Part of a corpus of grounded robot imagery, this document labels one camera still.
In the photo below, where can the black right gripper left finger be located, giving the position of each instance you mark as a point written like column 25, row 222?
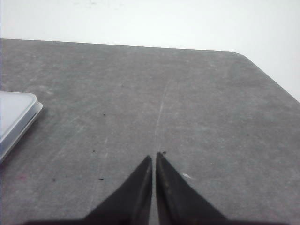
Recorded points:
column 130, row 204

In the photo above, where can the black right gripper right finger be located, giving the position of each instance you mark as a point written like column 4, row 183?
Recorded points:
column 178, row 203

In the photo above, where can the silver digital kitchen scale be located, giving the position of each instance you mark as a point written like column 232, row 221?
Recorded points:
column 17, row 112

